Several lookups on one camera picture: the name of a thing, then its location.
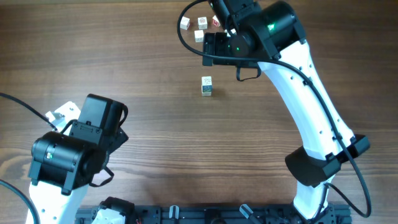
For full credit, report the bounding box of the plain wooden block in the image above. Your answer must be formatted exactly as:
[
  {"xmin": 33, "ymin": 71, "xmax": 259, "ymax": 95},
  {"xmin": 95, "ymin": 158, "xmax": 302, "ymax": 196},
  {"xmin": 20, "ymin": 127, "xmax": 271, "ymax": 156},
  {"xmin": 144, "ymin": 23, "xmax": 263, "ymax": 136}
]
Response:
[
  {"xmin": 194, "ymin": 30, "xmax": 204, "ymax": 43},
  {"xmin": 180, "ymin": 16, "xmax": 190, "ymax": 30}
]

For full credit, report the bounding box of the plain wooden block centre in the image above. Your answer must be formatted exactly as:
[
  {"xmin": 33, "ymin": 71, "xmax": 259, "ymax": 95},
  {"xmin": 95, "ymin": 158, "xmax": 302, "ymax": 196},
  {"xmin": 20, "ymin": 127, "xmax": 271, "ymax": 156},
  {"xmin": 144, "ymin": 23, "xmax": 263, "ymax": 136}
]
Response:
[{"xmin": 194, "ymin": 30, "xmax": 204, "ymax": 43}]

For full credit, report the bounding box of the wooden block red letter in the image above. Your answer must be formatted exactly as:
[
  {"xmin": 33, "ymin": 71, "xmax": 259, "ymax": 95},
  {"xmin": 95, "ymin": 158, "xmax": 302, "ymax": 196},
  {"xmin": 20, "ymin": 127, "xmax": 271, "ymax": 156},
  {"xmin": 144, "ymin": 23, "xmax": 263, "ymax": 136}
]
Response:
[{"xmin": 212, "ymin": 16, "xmax": 221, "ymax": 27}]

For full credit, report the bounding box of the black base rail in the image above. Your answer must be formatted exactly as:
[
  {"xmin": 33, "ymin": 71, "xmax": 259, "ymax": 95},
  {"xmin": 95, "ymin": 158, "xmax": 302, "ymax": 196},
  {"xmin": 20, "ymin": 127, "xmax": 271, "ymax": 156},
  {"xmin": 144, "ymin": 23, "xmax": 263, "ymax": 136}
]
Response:
[{"xmin": 74, "ymin": 203, "xmax": 352, "ymax": 224}]

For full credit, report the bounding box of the plain wooden block far left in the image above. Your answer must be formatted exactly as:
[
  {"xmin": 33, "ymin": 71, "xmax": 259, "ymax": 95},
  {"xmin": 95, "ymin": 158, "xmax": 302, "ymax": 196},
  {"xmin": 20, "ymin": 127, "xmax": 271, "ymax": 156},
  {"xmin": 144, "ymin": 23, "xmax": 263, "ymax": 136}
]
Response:
[{"xmin": 180, "ymin": 16, "xmax": 190, "ymax": 30}]

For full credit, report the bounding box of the camera cable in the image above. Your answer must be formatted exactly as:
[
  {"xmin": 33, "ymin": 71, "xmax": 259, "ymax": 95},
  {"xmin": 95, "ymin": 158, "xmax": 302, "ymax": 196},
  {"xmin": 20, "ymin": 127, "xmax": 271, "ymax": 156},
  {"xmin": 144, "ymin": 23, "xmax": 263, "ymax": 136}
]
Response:
[
  {"xmin": 176, "ymin": 0, "xmax": 373, "ymax": 218},
  {"xmin": 0, "ymin": 91, "xmax": 57, "ymax": 224}
]

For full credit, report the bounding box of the wooden block green side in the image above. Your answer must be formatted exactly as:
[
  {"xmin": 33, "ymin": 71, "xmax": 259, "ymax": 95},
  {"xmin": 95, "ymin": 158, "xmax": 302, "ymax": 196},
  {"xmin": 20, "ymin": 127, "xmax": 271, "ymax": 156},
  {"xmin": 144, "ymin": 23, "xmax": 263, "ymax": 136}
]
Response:
[{"xmin": 201, "ymin": 76, "xmax": 213, "ymax": 92}]

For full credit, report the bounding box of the wooden block with face drawing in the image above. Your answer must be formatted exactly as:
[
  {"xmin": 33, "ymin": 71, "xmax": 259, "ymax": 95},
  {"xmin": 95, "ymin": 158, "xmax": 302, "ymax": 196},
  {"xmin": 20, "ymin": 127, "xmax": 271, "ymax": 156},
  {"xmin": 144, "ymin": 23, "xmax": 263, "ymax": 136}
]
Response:
[{"xmin": 198, "ymin": 17, "xmax": 208, "ymax": 30}]

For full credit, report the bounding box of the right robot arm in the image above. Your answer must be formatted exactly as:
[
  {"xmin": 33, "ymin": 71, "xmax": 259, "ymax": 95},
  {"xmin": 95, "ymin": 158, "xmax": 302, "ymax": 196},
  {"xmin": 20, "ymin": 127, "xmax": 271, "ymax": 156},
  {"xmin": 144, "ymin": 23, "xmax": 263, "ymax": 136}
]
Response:
[{"xmin": 210, "ymin": 1, "xmax": 370, "ymax": 222}]

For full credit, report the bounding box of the right camera cable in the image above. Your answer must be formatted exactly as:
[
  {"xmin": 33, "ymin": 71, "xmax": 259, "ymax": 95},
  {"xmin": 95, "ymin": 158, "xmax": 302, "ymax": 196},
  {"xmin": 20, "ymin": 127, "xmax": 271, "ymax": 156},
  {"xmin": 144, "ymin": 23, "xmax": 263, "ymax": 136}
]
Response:
[{"xmin": 176, "ymin": 0, "xmax": 373, "ymax": 218}]

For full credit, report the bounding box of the left camera cable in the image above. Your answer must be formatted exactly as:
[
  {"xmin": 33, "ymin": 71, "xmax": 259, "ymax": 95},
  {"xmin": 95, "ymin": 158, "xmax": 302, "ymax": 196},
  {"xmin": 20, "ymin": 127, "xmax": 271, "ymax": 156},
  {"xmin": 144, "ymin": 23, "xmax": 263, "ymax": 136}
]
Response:
[{"xmin": 0, "ymin": 91, "xmax": 57, "ymax": 224}]

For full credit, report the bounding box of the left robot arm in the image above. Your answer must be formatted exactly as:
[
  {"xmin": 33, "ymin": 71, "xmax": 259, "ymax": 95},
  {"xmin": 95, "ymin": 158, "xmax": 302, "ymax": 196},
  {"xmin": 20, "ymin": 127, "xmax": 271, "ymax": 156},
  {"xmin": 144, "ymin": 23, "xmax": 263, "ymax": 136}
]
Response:
[{"xmin": 26, "ymin": 94, "xmax": 129, "ymax": 223}]

